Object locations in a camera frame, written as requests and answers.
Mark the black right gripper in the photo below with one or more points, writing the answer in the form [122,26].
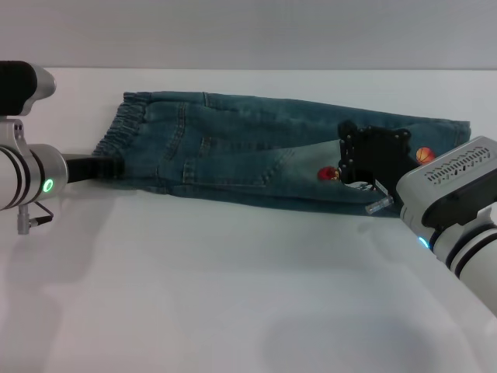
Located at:
[378,155]

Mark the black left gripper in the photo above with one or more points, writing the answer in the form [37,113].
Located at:
[79,169]

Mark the blue denim shorts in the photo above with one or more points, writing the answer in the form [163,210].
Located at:
[240,155]

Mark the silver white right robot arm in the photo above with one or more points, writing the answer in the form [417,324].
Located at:
[470,252]

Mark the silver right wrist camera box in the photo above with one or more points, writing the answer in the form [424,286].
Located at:
[446,182]

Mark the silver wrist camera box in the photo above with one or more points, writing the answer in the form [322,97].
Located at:
[19,85]
[446,182]

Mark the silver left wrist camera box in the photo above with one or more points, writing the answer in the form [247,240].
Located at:
[19,85]

